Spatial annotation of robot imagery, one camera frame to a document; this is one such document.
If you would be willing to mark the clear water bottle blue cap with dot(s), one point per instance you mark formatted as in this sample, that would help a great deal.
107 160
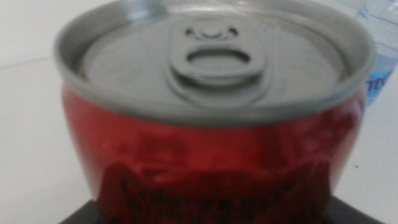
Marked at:
384 62

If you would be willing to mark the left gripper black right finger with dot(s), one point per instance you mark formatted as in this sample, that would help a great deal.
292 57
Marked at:
345 214

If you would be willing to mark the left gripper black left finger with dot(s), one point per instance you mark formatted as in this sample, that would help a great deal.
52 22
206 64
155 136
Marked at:
90 216

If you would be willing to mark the red soda can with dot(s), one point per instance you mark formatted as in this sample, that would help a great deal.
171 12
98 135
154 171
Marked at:
217 149

